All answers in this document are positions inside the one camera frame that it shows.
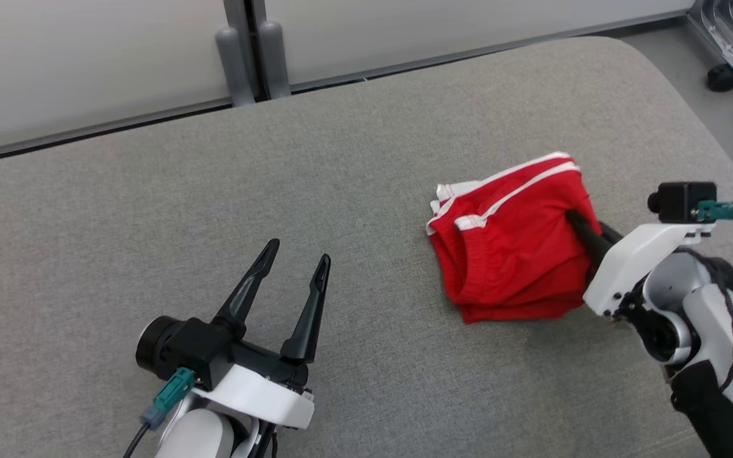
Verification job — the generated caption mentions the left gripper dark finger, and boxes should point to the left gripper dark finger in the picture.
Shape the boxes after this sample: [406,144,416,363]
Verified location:
[213,239,280,338]
[281,254,332,364]

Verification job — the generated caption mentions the grey upholstered sofa seat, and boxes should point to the grey upholstered sofa seat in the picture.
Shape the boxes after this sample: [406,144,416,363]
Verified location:
[0,36,733,458]

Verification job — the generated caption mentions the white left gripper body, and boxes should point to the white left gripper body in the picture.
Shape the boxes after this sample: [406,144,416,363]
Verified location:
[193,342,315,430]

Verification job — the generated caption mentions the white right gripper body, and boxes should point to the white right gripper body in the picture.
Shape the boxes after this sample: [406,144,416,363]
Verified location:
[583,223,714,317]

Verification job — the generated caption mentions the right camera cable teal plug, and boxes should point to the right camera cable teal plug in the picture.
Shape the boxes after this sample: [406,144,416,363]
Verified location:
[691,164,733,223]

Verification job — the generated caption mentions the red shorts white stripes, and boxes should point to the red shorts white stripes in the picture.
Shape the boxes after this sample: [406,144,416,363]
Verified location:
[427,151,603,325]

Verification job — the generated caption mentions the grey partition post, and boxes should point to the grey partition post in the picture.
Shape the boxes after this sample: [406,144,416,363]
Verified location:
[252,0,292,100]
[216,0,256,108]

